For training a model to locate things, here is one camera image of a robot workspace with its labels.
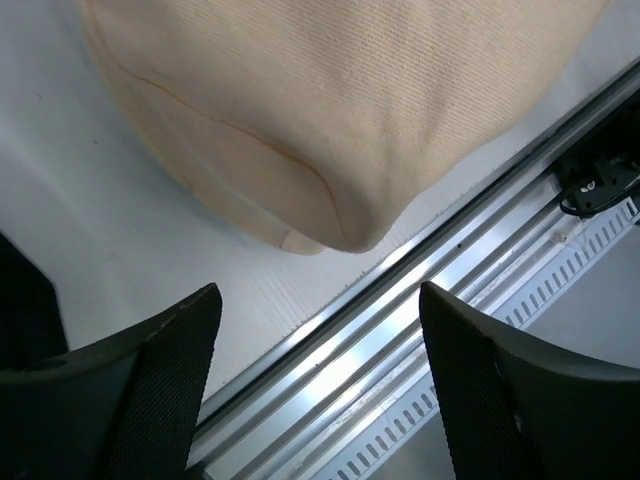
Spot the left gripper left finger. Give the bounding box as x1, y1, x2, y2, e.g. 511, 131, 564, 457
1, 284, 222, 479

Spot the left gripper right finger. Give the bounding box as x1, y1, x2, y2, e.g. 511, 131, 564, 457
419, 282, 639, 479

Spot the beige bucket hat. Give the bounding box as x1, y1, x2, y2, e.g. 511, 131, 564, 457
79, 1, 606, 255

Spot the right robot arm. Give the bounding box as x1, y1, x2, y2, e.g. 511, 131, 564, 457
556, 94, 639, 219

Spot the aluminium rail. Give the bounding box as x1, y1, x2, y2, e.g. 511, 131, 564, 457
188, 66, 639, 479

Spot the white slotted cable duct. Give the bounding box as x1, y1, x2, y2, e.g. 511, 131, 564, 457
305, 199, 639, 479

